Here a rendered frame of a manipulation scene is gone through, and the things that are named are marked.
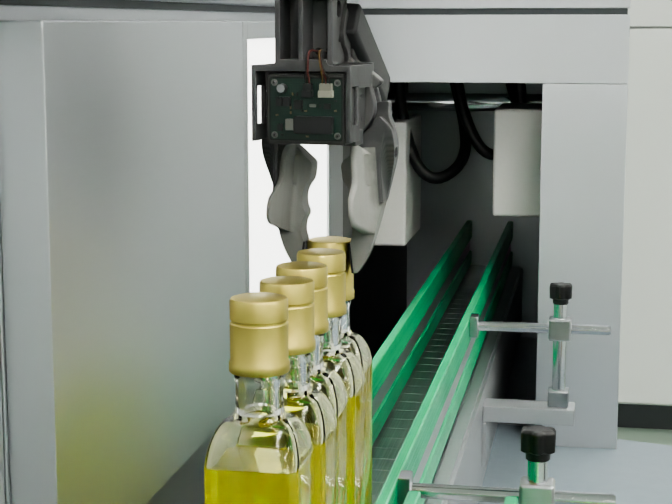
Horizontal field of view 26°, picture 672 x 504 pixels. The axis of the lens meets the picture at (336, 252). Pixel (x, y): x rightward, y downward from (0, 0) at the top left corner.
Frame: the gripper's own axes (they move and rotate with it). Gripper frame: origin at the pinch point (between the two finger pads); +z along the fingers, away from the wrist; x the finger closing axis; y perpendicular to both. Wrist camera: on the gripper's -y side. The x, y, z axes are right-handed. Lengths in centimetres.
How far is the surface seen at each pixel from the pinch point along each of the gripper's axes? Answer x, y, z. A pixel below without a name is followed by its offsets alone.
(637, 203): -6, -366, 40
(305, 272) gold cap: 2.2, 13.1, -0.7
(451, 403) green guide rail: -1, -50, 24
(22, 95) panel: -10.5, 26.4, -12.5
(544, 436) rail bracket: 15.1, -6.3, 14.5
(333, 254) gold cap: 2.2, 6.7, -0.9
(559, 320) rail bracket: 8, -70, 19
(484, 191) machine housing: -17, -159, 14
